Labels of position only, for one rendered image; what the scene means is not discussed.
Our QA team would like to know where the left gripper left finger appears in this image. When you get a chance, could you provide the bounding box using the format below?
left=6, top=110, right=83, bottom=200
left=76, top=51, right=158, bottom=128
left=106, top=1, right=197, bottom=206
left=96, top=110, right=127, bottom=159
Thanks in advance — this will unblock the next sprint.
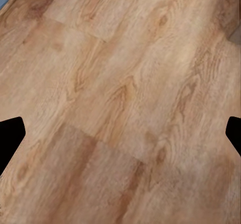
left=0, top=117, right=26, bottom=176

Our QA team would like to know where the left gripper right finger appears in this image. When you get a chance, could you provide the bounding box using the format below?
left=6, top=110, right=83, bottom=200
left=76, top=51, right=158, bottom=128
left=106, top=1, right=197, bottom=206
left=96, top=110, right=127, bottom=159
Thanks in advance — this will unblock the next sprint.
left=225, top=116, right=241, bottom=156

